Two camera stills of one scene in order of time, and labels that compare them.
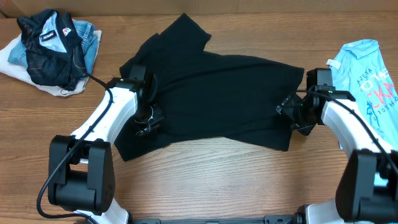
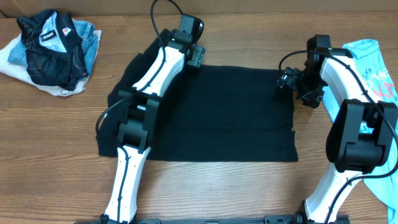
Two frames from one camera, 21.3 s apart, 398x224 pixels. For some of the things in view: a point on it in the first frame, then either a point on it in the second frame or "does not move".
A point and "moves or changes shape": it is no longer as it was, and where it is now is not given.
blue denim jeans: [89, 42] does not move
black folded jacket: [53, 48] does not move
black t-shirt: [209, 95] moves or changes shape
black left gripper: [140, 129] → [198, 55]
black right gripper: [287, 107] → [313, 98]
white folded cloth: [22, 72] does not move
